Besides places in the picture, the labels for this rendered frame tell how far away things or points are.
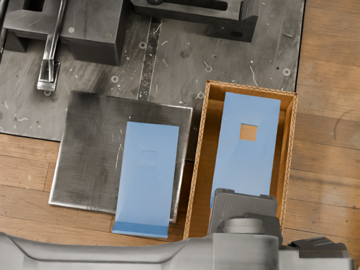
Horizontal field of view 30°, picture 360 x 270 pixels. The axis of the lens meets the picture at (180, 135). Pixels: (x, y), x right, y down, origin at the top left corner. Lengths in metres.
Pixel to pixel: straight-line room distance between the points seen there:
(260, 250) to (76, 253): 0.15
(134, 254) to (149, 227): 0.34
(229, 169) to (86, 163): 0.20
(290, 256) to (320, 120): 0.38
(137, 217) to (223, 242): 0.35
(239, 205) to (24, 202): 0.34
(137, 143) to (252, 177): 0.17
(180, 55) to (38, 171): 0.26
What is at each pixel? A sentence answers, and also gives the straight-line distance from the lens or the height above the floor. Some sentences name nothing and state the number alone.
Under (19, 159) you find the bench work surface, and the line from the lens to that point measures 0.94.
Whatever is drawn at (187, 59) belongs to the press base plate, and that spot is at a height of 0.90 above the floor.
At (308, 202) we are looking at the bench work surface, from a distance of 0.93.
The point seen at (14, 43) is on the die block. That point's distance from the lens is 0.96.
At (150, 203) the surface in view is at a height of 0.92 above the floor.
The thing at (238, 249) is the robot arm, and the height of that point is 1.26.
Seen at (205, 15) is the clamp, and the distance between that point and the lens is 0.91.
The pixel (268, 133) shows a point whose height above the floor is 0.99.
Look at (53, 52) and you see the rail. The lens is 0.88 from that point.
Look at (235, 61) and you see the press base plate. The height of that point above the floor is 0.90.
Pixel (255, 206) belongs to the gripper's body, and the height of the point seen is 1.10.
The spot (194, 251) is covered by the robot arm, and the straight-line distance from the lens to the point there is 0.54.
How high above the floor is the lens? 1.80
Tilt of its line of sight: 75 degrees down
